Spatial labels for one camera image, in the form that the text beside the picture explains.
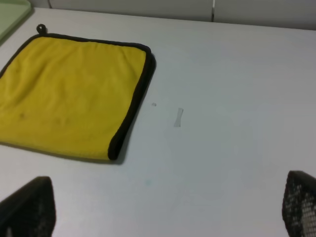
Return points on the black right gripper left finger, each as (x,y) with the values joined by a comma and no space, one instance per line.
(29,211)

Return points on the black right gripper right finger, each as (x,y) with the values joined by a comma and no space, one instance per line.
(299,204)

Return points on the yellow towel with black trim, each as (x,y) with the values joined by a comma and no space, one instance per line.
(73,97)

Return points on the light green tray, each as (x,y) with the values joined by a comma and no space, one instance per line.
(12,14)

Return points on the clear tape strip on table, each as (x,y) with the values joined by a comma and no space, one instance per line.
(177,122)

